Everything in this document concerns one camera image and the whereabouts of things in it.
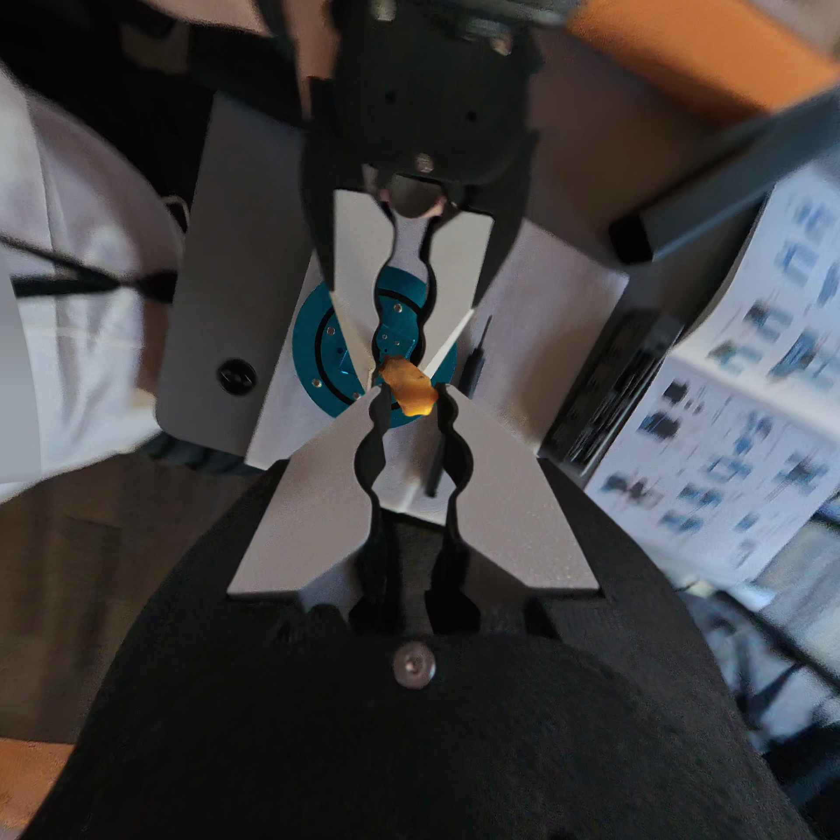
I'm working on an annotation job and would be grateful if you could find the person's left hand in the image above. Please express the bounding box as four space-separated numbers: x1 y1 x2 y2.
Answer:
289 0 339 120

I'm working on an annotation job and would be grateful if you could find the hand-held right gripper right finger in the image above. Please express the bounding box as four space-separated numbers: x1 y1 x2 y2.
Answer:
427 384 600 611

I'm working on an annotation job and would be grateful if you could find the person's white garment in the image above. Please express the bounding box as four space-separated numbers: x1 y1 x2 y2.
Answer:
0 66 188 503

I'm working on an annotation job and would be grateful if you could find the black rectangular tube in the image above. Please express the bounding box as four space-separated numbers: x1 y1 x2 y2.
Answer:
607 85 840 266

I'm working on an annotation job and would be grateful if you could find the open instruction manual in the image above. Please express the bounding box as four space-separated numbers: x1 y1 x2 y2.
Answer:
584 157 840 592

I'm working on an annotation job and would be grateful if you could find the orange-handled screwdriver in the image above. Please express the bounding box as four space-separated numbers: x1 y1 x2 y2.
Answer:
379 356 439 418

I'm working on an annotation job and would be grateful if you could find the orange cardboard box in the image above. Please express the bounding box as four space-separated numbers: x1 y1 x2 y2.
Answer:
567 0 840 126

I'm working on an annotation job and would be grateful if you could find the small black screwdriver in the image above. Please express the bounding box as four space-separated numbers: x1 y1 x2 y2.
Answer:
423 315 494 501

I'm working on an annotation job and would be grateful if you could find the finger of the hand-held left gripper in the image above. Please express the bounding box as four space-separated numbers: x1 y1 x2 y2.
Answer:
331 189 403 389
413 209 494 375

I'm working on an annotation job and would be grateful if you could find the black screwdriver bit case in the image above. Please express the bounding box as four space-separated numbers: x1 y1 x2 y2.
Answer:
538 307 685 488

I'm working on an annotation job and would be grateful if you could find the white foam sheet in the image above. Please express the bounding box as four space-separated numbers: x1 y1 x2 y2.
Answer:
246 217 631 526

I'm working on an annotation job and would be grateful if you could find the blue metal robot base part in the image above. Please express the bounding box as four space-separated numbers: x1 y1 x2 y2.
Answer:
292 266 458 431

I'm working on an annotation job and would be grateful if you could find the black drawstring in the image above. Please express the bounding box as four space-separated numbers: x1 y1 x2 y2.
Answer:
0 236 178 304

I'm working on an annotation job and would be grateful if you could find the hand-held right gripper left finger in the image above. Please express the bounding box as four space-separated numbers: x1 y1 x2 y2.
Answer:
226 386 395 614

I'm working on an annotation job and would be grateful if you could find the grey desk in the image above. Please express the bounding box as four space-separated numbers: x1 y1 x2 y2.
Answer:
154 26 775 526

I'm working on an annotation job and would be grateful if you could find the round black desk button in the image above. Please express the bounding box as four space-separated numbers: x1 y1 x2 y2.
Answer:
217 357 258 396

